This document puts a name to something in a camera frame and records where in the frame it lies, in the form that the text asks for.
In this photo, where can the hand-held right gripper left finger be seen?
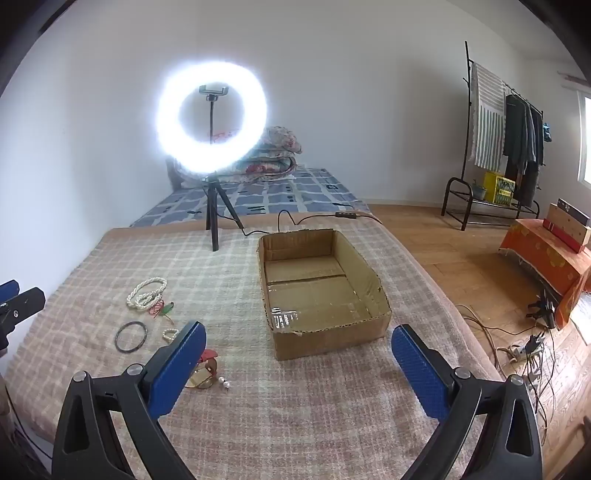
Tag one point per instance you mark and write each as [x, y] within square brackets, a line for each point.
[178, 369]

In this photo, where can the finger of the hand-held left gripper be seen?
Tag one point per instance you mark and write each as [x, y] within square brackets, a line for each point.
[8, 290]
[21, 309]

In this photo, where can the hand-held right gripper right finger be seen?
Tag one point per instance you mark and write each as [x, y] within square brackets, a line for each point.
[420, 374]

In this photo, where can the red metal jewelry piece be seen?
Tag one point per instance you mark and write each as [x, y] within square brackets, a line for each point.
[210, 357]

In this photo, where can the pearl drop earring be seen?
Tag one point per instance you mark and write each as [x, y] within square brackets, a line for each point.
[220, 381]

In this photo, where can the thin dark metal bangle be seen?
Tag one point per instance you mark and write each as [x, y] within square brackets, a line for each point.
[130, 351]

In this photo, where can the white power strip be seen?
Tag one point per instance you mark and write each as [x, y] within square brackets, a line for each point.
[524, 354]

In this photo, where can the pink plaid blanket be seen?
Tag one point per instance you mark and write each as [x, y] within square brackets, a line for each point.
[277, 415]

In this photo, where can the black gadget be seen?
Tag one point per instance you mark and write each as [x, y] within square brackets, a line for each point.
[542, 311]

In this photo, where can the orange cloth covered table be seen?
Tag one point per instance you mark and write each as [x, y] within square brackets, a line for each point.
[540, 258]

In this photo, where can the tan cardboard gift box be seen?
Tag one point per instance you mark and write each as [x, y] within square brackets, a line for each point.
[568, 233]

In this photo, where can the blue patterned bed sheet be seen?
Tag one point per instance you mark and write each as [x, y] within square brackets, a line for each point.
[286, 194]

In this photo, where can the folded floral quilt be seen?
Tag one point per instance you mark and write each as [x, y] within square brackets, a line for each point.
[270, 167]

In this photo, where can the dark flat box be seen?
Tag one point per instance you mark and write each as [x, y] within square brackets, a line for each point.
[572, 210]

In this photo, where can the floral pillow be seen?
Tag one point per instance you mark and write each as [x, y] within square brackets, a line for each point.
[281, 138]

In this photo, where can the dark hanging clothes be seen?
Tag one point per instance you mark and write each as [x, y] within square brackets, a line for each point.
[521, 138]

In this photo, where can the striped towel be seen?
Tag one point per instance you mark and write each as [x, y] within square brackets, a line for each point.
[487, 120]

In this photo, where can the black phone holder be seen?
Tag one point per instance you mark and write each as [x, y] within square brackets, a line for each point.
[213, 89]

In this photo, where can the window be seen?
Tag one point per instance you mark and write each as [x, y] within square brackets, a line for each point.
[585, 138]

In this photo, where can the black clothes rack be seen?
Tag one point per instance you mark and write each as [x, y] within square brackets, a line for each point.
[467, 69]

